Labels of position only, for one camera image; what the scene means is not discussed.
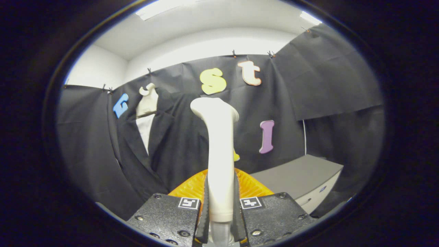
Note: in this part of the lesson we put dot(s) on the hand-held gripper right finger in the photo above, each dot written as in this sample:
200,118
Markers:
237,219

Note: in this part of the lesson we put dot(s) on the long ceiling light panel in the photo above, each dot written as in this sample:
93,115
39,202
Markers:
154,10

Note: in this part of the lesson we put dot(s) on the black backdrop cloth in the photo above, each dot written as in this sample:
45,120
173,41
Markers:
325,85

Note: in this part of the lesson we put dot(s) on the black suit jacket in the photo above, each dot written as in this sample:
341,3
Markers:
161,147

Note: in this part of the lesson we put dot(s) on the grey cabinet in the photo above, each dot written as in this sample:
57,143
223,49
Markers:
301,171

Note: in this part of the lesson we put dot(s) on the small ceiling light panel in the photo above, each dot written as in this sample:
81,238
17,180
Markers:
310,18

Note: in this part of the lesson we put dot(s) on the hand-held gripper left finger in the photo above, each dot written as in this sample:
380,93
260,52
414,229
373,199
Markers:
205,219

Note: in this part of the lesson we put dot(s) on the white plastic hanger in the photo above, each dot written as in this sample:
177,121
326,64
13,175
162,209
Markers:
148,103

